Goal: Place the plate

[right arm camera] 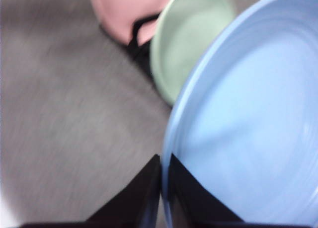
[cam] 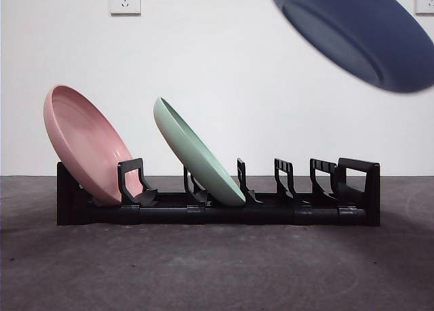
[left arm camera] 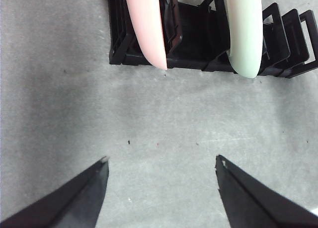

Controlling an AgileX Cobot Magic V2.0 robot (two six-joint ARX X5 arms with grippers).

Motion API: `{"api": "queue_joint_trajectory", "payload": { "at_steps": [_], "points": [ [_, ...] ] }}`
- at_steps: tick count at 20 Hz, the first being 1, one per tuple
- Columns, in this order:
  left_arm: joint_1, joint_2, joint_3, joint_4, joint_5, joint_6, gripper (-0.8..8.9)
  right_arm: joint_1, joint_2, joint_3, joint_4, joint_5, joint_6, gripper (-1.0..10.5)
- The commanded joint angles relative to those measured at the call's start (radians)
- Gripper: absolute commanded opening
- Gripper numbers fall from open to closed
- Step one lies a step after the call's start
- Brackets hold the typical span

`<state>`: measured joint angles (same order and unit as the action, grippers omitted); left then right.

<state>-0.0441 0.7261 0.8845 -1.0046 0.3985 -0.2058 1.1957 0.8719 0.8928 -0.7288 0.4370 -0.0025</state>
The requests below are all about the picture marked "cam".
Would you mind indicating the blue round plate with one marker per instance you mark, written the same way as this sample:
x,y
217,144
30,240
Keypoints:
x,y
356,30

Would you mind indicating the pink round plate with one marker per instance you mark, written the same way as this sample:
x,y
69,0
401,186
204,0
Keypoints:
x,y
84,138

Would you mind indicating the green round plate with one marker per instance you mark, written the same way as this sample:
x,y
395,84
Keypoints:
x,y
196,160

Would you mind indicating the black plastic dish rack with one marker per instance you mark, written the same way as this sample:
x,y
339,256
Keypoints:
x,y
237,217

